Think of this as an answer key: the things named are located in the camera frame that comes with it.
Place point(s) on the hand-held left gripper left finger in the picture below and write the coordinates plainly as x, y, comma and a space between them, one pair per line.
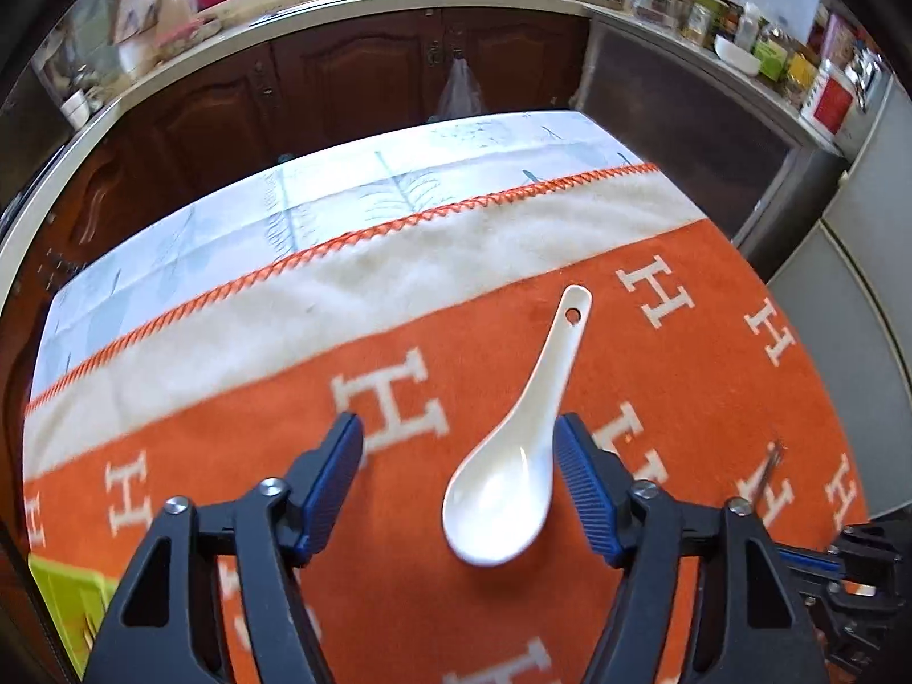
331, 491

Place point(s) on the orange lettered blanket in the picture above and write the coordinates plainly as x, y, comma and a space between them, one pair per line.
463, 385

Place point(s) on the white bowl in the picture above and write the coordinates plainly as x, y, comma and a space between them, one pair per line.
737, 57

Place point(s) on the pink plate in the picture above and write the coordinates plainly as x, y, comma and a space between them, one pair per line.
189, 34

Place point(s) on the dark wooden kitchen cabinets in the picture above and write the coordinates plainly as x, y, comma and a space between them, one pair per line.
342, 85

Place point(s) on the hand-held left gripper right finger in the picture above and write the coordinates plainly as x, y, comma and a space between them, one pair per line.
584, 491

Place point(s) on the row of spice jars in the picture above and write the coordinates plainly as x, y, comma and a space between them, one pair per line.
702, 18

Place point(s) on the stainless steel cabinet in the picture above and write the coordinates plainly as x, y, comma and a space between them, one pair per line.
712, 142

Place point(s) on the white ceramic spoon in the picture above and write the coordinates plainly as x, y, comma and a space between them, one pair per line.
499, 506

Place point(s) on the red and white box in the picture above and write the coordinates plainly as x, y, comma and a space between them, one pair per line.
830, 103

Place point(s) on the grey refrigerator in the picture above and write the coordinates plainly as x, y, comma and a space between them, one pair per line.
841, 299

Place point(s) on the hanging plastic bag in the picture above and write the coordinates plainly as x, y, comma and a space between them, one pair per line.
459, 94

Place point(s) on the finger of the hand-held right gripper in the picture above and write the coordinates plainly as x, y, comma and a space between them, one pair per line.
848, 627
812, 561

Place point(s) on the pale patterned tablecloth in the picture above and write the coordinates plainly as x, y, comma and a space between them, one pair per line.
356, 178

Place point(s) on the green plastic utensil tray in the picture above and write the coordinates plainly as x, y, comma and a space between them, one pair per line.
64, 598

